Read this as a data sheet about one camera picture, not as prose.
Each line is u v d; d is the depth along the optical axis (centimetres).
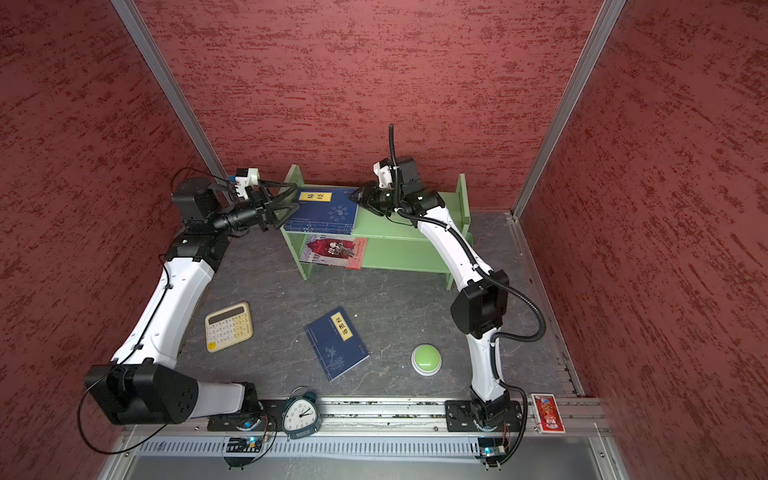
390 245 97
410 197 63
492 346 57
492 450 70
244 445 71
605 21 72
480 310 52
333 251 92
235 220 59
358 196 79
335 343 85
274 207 59
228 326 87
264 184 60
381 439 71
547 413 74
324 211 81
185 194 51
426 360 83
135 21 72
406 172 63
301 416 71
